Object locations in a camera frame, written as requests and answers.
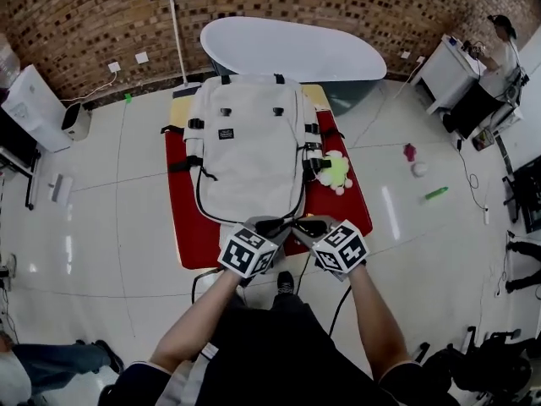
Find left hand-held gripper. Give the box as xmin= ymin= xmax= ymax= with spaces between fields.
xmin=217 ymin=216 xmax=292 ymax=279

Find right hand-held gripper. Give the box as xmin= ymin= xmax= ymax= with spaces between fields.
xmin=291 ymin=216 xmax=370 ymax=283

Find white backpack bag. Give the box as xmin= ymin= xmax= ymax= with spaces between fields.
xmin=160 ymin=73 xmax=352 ymax=228

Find person's right forearm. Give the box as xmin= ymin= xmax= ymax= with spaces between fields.
xmin=347 ymin=263 xmax=414 ymax=381

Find person's left forearm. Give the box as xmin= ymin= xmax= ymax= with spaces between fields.
xmin=149 ymin=267 xmax=256 ymax=376

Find red and yellow table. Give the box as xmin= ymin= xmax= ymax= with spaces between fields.
xmin=163 ymin=83 xmax=374 ymax=271

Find person's black shoe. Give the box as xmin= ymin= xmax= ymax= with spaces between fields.
xmin=276 ymin=270 xmax=296 ymax=296

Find green and white plush toy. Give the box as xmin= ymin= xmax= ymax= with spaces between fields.
xmin=314 ymin=150 xmax=354 ymax=195

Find person's black trousers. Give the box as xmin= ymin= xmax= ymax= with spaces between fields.
xmin=198 ymin=293 xmax=388 ymax=406

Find person's dark shirt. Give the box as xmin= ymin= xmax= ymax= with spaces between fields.
xmin=97 ymin=359 xmax=462 ymax=406

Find colourful box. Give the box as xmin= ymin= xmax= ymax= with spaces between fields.
xmin=471 ymin=128 xmax=496 ymax=152

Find black wheeled equipment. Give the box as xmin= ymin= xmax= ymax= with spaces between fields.
xmin=415 ymin=326 xmax=541 ymax=402

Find white flat floor device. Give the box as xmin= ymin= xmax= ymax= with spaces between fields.
xmin=47 ymin=173 xmax=74 ymax=205

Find black chair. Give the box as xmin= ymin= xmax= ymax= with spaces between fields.
xmin=442 ymin=80 xmax=508 ymax=140

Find white desk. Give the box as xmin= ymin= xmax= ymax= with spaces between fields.
xmin=410 ymin=34 xmax=488 ymax=116

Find white bathtub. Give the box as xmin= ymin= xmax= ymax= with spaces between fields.
xmin=199 ymin=16 xmax=388 ymax=117

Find small white bin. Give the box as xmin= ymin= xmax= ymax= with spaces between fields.
xmin=61 ymin=101 xmax=92 ymax=141

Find white standing pole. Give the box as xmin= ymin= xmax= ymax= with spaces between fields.
xmin=167 ymin=0 xmax=203 ymax=91

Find black side table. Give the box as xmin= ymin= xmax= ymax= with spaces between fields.
xmin=0 ymin=107 xmax=42 ymax=211

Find white water dispenser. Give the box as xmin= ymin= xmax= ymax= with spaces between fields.
xmin=0 ymin=63 xmax=74 ymax=154

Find clear water bottle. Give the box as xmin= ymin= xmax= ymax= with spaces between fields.
xmin=0 ymin=31 xmax=22 ymax=89

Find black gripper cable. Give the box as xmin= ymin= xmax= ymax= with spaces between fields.
xmin=326 ymin=283 xmax=354 ymax=338
xmin=190 ymin=267 xmax=225 ymax=305

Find black metal frame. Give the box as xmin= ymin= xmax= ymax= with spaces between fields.
xmin=501 ymin=153 xmax=541 ymax=235

